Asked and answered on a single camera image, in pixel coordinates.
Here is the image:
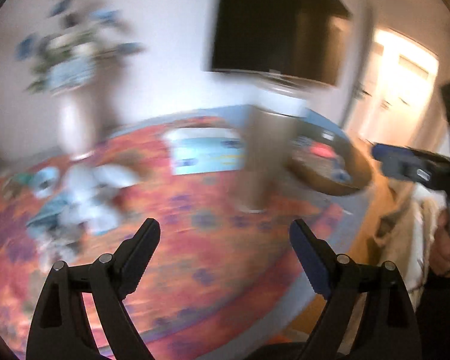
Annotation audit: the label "blue white tissue pack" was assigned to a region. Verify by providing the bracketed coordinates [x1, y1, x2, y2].
[162, 127, 245, 176]

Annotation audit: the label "light blue plush toy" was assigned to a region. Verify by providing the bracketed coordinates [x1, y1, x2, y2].
[58, 163, 140, 235]

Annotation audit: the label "floral woven table cloth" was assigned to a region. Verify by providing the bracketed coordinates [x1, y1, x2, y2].
[0, 123, 370, 359]

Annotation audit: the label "black wall television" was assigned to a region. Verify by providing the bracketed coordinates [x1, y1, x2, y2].
[207, 0, 353, 86]

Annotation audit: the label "brown paper bag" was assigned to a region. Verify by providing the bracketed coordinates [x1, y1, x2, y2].
[235, 106, 300, 213]

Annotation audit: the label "wooden storage bowl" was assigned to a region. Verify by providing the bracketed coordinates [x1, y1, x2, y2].
[286, 121, 373, 197]

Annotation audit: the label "teal blue cloth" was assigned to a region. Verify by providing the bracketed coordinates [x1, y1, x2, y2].
[26, 193, 83, 240]

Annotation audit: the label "white ribbed ceramic vase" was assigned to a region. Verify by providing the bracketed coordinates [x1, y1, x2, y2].
[55, 82, 105, 162]

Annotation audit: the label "green fuzzy ball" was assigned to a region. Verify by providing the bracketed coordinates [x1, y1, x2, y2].
[6, 172, 35, 190]

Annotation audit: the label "blue artificial flowers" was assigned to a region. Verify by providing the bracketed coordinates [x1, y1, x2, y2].
[15, 0, 145, 94]

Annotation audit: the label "person's right hand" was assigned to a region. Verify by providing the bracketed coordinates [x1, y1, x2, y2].
[429, 210, 450, 277]

